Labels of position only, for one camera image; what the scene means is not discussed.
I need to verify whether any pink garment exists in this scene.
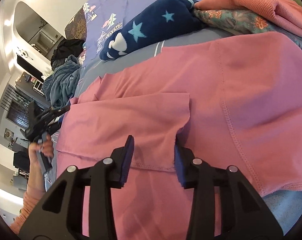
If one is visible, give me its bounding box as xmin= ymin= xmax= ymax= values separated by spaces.
xmin=56 ymin=31 xmax=302 ymax=240

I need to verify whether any pink sleeved left forearm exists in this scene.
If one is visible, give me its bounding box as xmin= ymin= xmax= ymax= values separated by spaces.
xmin=9 ymin=166 xmax=45 ymax=235

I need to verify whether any dark patterned headboard pillow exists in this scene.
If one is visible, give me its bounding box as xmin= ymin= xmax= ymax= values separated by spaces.
xmin=64 ymin=8 xmax=87 ymax=41

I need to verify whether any blue-grey crumpled blanket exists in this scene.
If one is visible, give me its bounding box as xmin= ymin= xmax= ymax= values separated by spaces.
xmin=41 ymin=55 xmax=81 ymax=109

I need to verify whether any salmon folded garment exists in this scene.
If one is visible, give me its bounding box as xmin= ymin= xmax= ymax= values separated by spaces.
xmin=195 ymin=0 xmax=302 ymax=37

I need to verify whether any person's left hand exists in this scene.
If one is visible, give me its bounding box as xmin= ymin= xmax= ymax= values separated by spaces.
xmin=28 ymin=135 xmax=54 ymax=184

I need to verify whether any teal floral folded garment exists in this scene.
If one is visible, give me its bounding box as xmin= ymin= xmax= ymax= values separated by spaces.
xmin=193 ymin=9 xmax=293 ymax=34

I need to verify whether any black clothes pile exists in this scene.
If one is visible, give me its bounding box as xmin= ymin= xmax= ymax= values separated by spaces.
xmin=51 ymin=38 xmax=85 ymax=69

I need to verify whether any navy star plush pillow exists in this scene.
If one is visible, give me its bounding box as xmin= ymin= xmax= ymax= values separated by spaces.
xmin=99 ymin=0 xmax=204 ymax=61

